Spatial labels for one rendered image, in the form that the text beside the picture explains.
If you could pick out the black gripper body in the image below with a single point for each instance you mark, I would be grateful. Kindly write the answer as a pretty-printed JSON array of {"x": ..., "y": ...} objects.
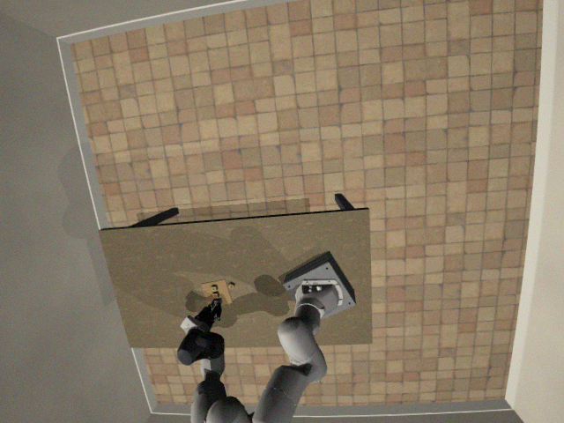
[{"x": 208, "y": 321}]

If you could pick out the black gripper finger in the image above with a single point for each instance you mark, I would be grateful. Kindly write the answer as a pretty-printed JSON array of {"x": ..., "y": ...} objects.
[
  {"x": 217, "y": 310},
  {"x": 209, "y": 309}
]

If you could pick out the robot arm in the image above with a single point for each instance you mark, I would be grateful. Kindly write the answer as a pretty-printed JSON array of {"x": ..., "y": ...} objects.
[{"x": 283, "y": 391}]

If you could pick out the tan square mat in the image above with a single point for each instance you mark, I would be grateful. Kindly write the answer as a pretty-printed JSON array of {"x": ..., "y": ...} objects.
[{"x": 222, "y": 289}]

